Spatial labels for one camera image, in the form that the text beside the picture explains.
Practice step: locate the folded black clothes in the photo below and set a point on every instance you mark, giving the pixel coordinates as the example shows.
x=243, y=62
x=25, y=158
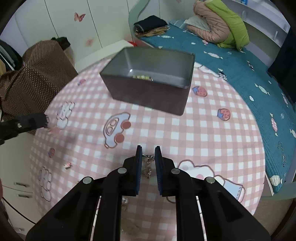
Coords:
x=148, y=24

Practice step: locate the pearl gold earring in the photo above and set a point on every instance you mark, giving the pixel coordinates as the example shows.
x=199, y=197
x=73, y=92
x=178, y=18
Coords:
x=124, y=203

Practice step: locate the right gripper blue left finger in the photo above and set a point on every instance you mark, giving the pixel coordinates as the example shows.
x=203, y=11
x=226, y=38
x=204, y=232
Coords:
x=138, y=167

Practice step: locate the black bag on blanket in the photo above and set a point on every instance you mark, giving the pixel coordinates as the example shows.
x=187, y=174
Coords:
x=63, y=42

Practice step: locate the grey metal storage box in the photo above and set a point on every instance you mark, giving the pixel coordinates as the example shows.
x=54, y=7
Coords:
x=154, y=78

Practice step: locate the folded tan clothes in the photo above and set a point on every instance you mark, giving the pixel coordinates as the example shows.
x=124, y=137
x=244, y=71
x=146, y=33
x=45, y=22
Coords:
x=154, y=32

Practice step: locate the green jade comb pendant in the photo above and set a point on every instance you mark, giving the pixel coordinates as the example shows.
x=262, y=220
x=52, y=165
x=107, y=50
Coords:
x=130, y=229

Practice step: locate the white pillow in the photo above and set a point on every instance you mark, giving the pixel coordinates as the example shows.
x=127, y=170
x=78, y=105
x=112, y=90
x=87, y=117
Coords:
x=198, y=22

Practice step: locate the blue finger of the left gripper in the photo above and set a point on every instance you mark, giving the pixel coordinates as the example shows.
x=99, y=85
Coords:
x=22, y=124

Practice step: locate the teal candy print bedspread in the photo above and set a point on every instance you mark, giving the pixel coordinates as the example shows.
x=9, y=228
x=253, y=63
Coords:
x=248, y=76

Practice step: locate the pink checkered cartoon tablecloth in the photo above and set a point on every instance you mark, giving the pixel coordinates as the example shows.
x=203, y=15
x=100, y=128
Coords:
x=217, y=136

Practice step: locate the brown dotted blanket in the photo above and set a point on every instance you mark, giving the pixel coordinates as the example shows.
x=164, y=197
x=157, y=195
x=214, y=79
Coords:
x=44, y=72

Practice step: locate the black hanging coat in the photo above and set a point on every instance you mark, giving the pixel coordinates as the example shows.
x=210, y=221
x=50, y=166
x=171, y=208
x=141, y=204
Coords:
x=283, y=67

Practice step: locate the pink flower charm keychain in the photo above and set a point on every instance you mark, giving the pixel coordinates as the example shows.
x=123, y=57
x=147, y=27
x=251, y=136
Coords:
x=68, y=165

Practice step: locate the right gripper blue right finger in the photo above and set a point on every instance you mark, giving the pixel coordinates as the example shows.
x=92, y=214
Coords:
x=159, y=168

